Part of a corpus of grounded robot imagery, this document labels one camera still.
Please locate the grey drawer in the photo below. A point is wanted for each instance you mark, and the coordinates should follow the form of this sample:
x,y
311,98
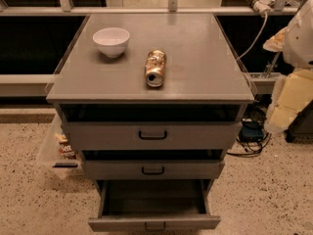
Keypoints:
x,y
153,170
154,206
150,135

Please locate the grey drawer cabinet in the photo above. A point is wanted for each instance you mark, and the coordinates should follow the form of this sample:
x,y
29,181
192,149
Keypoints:
x,y
203,82

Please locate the orange soda can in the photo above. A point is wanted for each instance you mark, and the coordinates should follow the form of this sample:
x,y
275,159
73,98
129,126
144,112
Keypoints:
x,y
155,68

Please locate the white ceramic bowl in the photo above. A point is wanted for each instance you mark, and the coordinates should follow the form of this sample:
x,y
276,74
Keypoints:
x,y
111,41

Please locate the metal clamp rod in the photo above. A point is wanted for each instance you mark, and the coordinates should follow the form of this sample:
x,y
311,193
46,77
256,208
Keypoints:
x,y
270,66

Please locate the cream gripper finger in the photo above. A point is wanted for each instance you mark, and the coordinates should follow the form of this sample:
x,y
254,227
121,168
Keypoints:
x,y
276,42
290,96

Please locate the white power strip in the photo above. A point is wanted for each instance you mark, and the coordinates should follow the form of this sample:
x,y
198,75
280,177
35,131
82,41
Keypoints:
x,y
262,7

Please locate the grey top drawer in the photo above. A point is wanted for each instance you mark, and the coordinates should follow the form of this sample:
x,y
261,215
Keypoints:
x,y
150,135

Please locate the blue electronics box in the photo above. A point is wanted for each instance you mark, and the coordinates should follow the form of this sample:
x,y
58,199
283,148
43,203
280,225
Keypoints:
x,y
251,132

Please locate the dark side cabinet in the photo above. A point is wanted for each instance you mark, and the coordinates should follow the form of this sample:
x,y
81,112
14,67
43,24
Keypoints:
x,y
303,124

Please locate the clear plastic snack bin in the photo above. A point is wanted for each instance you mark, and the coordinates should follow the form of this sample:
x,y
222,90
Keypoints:
x,y
56,154

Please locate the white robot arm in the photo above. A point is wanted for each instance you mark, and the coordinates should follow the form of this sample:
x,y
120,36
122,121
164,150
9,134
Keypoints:
x,y
298,48

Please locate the grey bottom drawer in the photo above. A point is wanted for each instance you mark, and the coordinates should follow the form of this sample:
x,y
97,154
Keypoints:
x,y
154,206

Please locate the grey middle drawer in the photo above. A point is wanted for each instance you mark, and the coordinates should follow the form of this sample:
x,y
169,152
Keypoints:
x,y
153,170

